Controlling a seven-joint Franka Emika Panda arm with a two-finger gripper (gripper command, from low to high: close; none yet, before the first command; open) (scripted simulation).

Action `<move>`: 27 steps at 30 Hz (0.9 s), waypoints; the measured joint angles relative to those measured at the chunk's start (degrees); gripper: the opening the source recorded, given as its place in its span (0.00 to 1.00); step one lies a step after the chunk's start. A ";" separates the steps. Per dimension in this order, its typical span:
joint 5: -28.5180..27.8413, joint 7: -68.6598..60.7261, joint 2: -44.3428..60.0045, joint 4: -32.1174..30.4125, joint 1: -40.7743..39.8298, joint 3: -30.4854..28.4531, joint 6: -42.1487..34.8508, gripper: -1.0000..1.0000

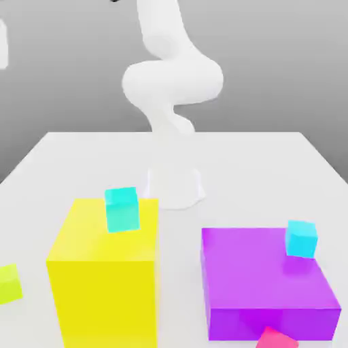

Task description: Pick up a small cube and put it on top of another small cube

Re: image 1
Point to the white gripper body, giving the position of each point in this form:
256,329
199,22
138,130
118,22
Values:
3,43

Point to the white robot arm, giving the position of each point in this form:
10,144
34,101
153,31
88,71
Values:
171,78

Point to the small turquoise cube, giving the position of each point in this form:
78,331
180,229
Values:
123,212

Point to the small lime green cube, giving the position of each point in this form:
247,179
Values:
8,285

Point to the small sky blue cube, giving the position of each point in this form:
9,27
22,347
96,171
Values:
301,240

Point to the small pink cube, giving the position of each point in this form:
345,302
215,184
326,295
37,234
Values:
274,340

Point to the large yellow box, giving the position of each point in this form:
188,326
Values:
103,293

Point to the large purple box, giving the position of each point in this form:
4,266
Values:
258,277

